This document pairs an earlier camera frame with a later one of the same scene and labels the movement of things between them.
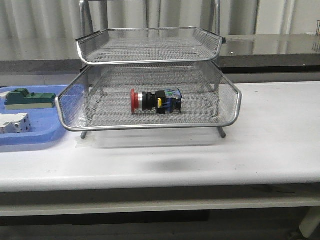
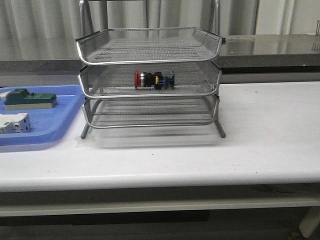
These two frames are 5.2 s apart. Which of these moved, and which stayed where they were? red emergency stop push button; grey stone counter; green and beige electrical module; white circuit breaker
Moved: red emergency stop push button
Stayed: green and beige electrical module; white circuit breaker; grey stone counter
